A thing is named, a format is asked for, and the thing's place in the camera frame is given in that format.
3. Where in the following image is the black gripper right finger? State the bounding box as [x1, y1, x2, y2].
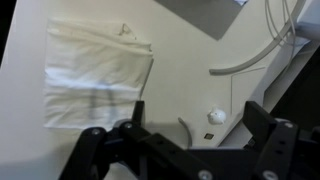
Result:
[242, 100, 320, 180]

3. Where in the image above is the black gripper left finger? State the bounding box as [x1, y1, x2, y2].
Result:
[59, 101, 214, 180]

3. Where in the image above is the white round knob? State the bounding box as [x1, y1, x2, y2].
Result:
[206, 106, 228, 126]

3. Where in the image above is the white monitor stand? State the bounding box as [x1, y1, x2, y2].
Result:
[209, 0, 320, 76]

